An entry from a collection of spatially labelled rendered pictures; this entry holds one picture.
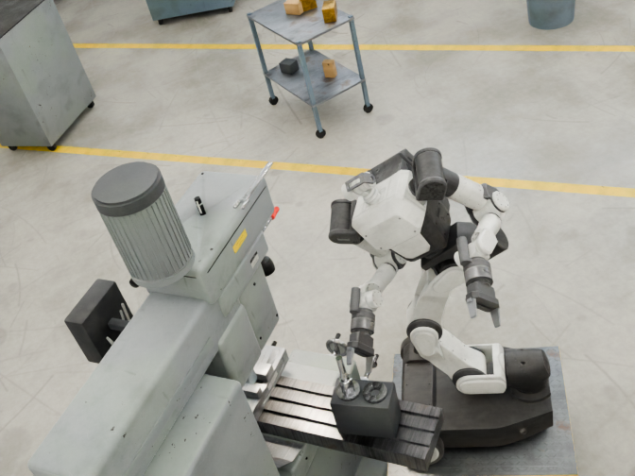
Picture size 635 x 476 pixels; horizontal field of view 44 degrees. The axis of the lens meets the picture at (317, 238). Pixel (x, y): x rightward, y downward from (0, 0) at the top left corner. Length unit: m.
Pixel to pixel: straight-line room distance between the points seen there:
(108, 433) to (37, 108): 5.13
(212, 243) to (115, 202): 0.39
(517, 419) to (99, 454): 1.85
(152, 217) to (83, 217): 4.11
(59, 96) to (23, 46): 0.57
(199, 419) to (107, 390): 0.29
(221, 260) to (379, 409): 0.84
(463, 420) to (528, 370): 0.34
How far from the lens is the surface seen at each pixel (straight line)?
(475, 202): 2.77
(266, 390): 3.21
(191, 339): 2.40
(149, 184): 2.18
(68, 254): 6.00
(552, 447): 3.56
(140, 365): 2.34
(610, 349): 4.42
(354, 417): 2.95
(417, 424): 3.03
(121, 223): 2.20
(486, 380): 3.37
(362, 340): 2.85
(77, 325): 2.64
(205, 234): 2.46
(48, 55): 7.27
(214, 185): 2.66
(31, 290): 5.85
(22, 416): 5.04
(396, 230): 2.74
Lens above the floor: 3.37
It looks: 40 degrees down
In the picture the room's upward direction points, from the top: 15 degrees counter-clockwise
